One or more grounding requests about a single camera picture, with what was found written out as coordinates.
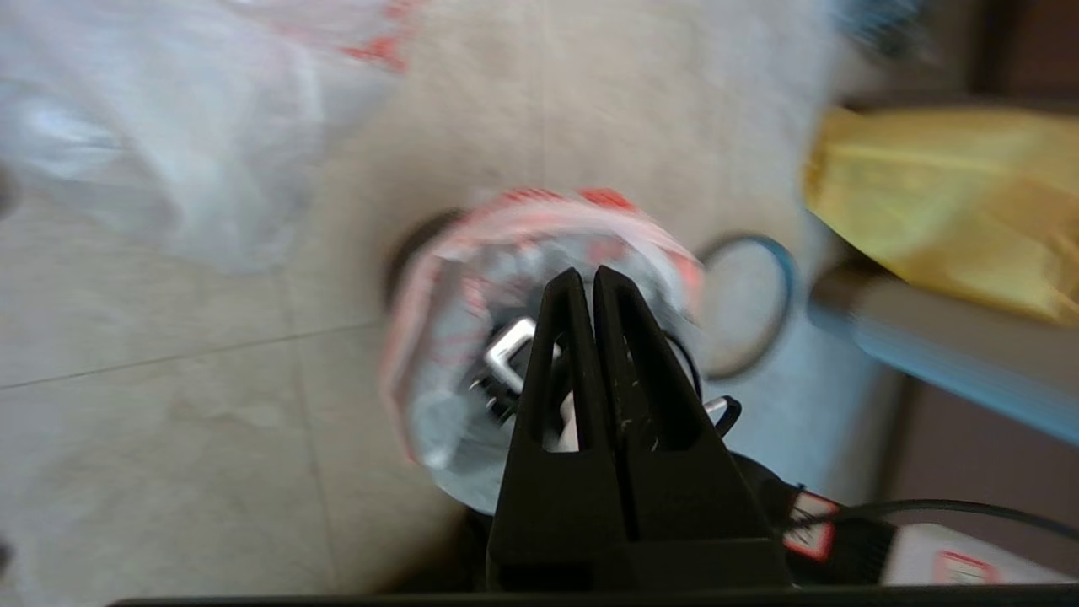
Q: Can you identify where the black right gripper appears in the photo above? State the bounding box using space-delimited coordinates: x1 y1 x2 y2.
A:
474 369 528 441

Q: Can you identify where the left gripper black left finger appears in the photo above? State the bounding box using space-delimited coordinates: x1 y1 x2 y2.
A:
486 268 629 591

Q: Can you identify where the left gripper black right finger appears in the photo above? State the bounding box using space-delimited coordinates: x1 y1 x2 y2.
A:
594 266 793 591

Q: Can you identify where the orange print plastic bag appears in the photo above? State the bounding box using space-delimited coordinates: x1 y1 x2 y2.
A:
378 187 706 517

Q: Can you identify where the dark grey bin ring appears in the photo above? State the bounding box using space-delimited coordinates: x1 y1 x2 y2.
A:
695 234 798 382

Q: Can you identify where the white plastic bag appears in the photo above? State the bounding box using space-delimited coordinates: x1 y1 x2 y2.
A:
0 0 414 272

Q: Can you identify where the black round trash bin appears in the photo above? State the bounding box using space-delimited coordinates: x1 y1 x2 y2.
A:
384 209 469 314

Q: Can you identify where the yellow fabric tote bag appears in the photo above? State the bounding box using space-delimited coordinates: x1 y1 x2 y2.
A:
801 105 1079 328

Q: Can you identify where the white ribbed cylinder object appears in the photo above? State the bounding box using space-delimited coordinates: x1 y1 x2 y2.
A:
808 268 1079 448

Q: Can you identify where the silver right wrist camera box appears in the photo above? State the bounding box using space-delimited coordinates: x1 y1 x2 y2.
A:
484 317 563 399

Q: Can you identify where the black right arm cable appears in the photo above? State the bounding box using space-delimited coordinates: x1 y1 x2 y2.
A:
780 497 1079 540

